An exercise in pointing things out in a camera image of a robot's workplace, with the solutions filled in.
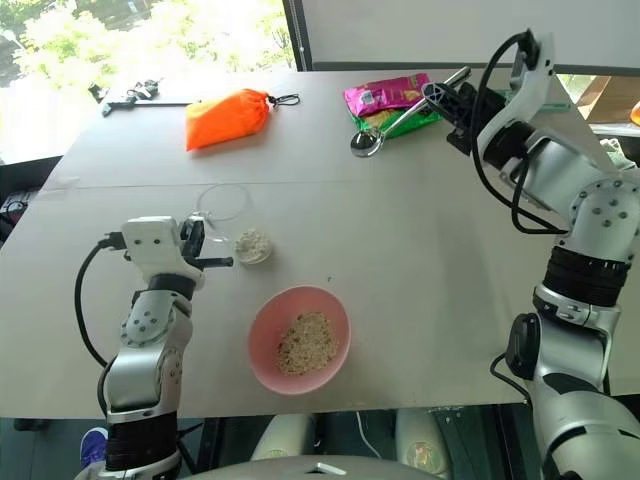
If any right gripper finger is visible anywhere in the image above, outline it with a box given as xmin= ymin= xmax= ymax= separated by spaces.
xmin=445 ymin=125 xmax=474 ymax=156
xmin=421 ymin=81 xmax=460 ymax=122

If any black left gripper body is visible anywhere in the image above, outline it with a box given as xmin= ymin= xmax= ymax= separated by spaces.
xmin=177 ymin=223 xmax=207 ymax=262

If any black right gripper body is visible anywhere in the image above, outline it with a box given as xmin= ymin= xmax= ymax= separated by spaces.
xmin=453 ymin=82 xmax=507 ymax=147

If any clear glass mug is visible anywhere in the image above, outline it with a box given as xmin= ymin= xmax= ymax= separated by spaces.
xmin=188 ymin=183 xmax=275 ymax=267

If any silver metal spoon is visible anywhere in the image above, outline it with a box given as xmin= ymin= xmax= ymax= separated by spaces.
xmin=349 ymin=66 xmax=473 ymax=158

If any pink bowl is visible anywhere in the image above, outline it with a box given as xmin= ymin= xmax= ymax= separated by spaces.
xmin=247 ymin=284 xmax=352 ymax=397

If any oatmeal inside pink bowl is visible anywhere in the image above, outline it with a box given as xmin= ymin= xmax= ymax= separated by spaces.
xmin=276 ymin=311 xmax=341 ymax=377

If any magenta snack packet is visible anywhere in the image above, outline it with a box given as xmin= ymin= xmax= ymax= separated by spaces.
xmin=343 ymin=73 xmax=432 ymax=119

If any green snack packet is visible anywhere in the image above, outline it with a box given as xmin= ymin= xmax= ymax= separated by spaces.
xmin=351 ymin=106 xmax=444 ymax=140

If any black rod with keys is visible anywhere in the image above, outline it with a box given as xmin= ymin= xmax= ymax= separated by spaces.
xmin=88 ymin=77 xmax=202 ymax=118

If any white rounded robot leg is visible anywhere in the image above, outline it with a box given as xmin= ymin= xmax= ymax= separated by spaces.
xmin=248 ymin=413 xmax=317 ymax=462
xmin=396 ymin=408 xmax=452 ymax=474

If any grey robot torso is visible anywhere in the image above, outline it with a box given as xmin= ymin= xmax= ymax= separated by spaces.
xmin=177 ymin=452 xmax=404 ymax=480

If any blue shoe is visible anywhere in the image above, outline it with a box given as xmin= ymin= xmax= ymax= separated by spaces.
xmin=80 ymin=426 xmax=110 ymax=470

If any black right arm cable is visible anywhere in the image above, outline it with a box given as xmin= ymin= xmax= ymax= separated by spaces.
xmin=471 ymin=28 xmax=571 ymax=236

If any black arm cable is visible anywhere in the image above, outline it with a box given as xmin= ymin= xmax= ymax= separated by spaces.
xmin=471 ymin=28 xmax=571 ymax=236
xmin=74 ymin=232 xmax=127 ymax=369

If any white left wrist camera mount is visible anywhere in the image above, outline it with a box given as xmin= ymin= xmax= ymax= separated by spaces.
xmin=121 ymin=215 xmax=206 ymax=282

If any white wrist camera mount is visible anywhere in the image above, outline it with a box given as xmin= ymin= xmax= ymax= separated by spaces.
xmin=474 ymin=30 xmax=559 ymax=166
xmin=121 ymin=215 xmax=206 ymax=282

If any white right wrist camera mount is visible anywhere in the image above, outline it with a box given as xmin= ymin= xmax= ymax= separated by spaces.
xmin=474 ymin=30 xmax=559 ymax=166

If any orange drawstring bag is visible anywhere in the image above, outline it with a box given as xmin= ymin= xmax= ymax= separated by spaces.
xmin=184 ymin=88 xmax=302 ymax=152

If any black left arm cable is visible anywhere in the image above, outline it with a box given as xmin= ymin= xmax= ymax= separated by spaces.
xmin=74 ymin=232 xmax=127 ymax=369

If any dark window frame post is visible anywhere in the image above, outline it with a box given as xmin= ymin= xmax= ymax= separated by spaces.
xmin=281 ymin=0 xmax=315 ymax=72

